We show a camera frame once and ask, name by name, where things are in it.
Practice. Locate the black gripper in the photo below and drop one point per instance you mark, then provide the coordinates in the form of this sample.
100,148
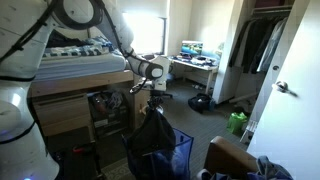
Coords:
156,93

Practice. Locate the dark grey hoodie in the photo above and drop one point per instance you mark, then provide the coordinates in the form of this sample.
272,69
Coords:
153,133

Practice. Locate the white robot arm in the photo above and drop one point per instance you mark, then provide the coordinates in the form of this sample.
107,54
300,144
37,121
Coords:
20,100

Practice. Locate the blue mesh laundry bag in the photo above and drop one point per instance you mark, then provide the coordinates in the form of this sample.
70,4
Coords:
181,150

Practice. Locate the green bag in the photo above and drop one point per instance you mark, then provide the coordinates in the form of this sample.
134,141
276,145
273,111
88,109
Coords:
236,123

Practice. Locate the black backpack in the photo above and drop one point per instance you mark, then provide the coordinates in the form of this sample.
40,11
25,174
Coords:
201,103

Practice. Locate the black storage bin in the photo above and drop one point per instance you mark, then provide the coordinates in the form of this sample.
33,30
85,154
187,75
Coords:
106,113

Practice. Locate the wooden desk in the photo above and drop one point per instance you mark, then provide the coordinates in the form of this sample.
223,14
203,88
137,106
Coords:
200,68

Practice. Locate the desk clutter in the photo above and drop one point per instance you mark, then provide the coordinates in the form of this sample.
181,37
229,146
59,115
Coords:
200,60

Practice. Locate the computer monitor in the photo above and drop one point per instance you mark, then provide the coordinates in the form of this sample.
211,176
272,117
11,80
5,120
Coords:
191,48

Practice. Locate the bright window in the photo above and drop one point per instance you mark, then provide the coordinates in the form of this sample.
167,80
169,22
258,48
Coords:
146,33

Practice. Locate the grey patterned rug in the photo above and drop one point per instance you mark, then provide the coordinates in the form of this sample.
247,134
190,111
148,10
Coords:
116,171

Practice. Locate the white mattress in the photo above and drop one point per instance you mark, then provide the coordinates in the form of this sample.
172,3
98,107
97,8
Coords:
76,66

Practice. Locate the red orange garment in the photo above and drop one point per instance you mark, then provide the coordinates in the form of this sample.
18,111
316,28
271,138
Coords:
81,149

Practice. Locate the blue white plaid blanket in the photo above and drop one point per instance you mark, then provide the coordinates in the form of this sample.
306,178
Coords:
76,50

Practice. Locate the wooden drawer unit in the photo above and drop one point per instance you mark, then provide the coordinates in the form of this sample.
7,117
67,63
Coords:
60,113

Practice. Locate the black robot platform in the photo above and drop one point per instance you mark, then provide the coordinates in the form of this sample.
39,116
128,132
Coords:
76,166

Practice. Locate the hanging dark clothes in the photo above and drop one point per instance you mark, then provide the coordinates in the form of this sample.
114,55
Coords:
250,43

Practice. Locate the dark cloth on bed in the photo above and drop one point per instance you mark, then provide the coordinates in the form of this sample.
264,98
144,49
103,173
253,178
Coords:
63,40

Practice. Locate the blue purple cloth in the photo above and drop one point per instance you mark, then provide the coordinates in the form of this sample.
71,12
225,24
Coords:
270,166

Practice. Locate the hanging pale shirt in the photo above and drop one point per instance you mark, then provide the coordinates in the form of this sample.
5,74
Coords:
275,43

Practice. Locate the white door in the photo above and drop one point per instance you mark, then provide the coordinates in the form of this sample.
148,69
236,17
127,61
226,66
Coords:
293,126

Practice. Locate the wooden bed frame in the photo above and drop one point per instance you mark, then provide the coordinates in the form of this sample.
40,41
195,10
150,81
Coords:
83,81

